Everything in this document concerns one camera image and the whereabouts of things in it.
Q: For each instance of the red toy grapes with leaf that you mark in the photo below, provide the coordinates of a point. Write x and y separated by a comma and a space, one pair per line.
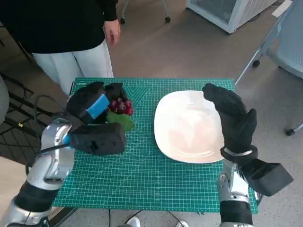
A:
123, 107

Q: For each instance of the person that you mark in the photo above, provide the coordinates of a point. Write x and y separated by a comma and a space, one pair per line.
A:
47, 26

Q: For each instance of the light blue mesh chair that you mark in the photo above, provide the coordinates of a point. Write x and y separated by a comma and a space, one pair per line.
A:
288, 47

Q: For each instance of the white shoe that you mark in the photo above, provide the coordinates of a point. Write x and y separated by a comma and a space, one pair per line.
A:
133, 222
182, 224

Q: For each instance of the grey chair base with castors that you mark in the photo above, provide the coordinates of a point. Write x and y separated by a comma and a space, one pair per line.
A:
167, 19

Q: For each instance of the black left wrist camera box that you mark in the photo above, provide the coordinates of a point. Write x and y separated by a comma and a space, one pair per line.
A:
101, 138

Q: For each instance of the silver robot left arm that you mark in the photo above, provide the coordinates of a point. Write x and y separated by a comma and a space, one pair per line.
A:
54, 163

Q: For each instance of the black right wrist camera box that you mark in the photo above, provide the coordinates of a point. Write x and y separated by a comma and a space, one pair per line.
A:
270, 177

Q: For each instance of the person's left hand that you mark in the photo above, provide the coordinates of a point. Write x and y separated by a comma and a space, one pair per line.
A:
112, 30

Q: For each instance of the black gloved robot right hand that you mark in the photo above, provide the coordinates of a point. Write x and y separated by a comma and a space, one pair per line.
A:
234, 118

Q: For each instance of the bare black robot left hand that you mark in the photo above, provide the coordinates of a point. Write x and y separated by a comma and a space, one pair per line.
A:
82, 101

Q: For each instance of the white perforated cabinet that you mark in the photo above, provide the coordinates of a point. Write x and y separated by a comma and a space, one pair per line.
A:
251, 9

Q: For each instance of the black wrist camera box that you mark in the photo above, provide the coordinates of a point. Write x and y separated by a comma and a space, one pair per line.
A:
270, 177
101, 138

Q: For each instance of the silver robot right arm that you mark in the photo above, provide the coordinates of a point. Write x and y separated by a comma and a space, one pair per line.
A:
235, 186

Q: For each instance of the green cutting mat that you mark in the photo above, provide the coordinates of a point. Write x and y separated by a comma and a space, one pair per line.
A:
142, 175

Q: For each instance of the white square plate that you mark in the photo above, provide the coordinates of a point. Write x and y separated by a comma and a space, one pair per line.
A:
187, 127

